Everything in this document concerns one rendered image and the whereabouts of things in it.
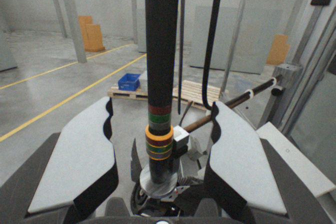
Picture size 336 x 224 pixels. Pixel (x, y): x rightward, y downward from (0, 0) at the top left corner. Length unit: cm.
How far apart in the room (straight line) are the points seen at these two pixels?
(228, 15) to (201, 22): 85
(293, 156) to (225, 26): 532
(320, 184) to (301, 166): 6
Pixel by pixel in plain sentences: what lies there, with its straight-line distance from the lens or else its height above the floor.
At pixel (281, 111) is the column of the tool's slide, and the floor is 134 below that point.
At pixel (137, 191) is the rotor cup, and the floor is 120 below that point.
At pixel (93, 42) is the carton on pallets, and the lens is 856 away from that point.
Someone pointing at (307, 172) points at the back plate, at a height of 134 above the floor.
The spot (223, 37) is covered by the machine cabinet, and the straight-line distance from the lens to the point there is 576.
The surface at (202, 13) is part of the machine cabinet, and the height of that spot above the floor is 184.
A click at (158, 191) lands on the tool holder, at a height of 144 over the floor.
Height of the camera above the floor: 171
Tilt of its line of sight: 29 degrees down
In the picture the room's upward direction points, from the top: 3 degrees clockwise
